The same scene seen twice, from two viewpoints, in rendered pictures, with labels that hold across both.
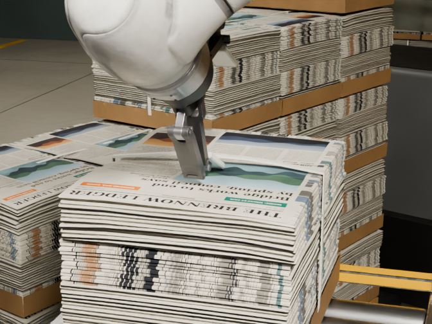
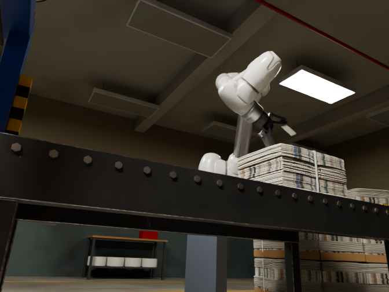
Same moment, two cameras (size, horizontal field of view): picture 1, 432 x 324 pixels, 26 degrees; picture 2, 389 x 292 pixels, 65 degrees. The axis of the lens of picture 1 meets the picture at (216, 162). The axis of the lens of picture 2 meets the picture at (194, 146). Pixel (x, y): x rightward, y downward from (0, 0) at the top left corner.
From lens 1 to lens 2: 101 cm
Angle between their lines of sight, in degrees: 57
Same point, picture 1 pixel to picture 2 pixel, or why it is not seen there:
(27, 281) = (275, 245)
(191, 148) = (265, 139)
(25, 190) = not seen: hidden behind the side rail
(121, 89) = not seen: hidden behind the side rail
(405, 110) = not seen: outside the picture
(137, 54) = (228, 96)
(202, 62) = (257, 108)
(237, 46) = (370, 192)
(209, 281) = (265, 168)
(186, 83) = (252, 113)
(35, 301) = (278, 253)
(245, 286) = (272, 167)
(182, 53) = (242, 97)
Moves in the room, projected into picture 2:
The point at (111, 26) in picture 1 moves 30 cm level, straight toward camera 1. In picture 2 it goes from (221, 89) to (173, 53)
